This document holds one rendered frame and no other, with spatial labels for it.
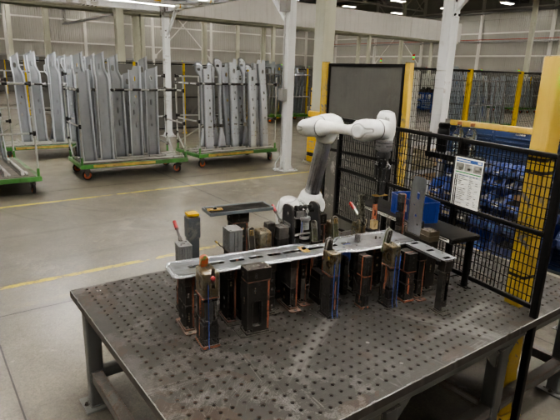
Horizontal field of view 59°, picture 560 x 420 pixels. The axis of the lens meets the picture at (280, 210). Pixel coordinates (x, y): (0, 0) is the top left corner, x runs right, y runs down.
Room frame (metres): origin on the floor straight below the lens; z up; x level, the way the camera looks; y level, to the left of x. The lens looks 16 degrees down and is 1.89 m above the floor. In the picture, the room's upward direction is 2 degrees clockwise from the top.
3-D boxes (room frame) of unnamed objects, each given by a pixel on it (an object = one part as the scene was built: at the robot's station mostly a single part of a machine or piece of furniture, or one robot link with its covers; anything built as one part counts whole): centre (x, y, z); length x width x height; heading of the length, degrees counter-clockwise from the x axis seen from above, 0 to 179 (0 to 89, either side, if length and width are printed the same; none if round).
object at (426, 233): (2.67, -0.85, 0.88); 0.08 x 0.08 x 0.36; 28
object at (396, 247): (2.45, -0.59, 0.87); 0.12 x 0.09 x 0.35; 28
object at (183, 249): (2.31, 0.47, 0.88); 0.11 x 0.10 x 0.36; 28
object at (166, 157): (9.06, 2.81, 0.88); 1.91 x 1.00 x 1.76; 124
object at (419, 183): (2.77, -0.78, 1.17); 0.12 x 0.01 x 0.34; 28
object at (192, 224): (2.51, 0.46, 0.92); 0.08 x 0.08 x 0.44; 28
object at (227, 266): (2.43, -0.12, 1.00); 1.38 x 0.22 x 0.02; 118
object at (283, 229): (2.60, -0.01, 0.89); 0.13 x 0.11 x 0.38; 28
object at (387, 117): (2.65, -0.53, 1.63); 0.13 x 0.11 x 0.16; 133
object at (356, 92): (5.28, -0.82, 1.00); 1.34 x 0.14 x 2.00; 37
